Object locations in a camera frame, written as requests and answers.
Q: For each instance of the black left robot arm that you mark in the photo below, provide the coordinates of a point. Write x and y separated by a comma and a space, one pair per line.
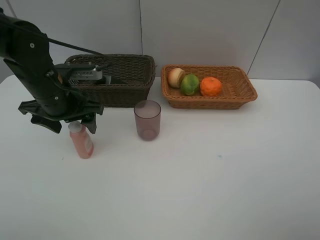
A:
26, 51

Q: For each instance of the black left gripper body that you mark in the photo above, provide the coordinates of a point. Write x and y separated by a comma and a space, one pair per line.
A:
56, 102

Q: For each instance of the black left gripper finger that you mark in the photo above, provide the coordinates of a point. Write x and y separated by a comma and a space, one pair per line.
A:
89, 121
54, 126

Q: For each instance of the pink bottle white cap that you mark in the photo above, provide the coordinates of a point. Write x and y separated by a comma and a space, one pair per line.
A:
81, 139

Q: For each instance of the red yellow half peach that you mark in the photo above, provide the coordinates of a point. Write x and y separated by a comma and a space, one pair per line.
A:
175, 77

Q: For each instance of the orange wicker basket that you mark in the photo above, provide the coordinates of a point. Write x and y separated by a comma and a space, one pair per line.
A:
237, 89

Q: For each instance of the green papaya fruit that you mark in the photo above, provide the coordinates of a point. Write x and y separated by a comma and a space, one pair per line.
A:
190, 85

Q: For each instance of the orange tangerine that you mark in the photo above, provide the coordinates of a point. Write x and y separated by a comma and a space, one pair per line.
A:
210, 87

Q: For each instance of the translucent purple plastic cup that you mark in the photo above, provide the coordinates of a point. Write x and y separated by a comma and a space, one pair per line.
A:
147, 115

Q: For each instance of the dark grey pump bottle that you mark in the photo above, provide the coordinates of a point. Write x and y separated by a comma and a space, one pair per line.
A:
111, 80

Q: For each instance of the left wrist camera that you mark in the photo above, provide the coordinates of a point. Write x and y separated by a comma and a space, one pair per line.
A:
84, 73

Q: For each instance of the dark brown wicker basket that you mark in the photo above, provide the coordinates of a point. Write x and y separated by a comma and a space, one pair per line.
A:
137, 70

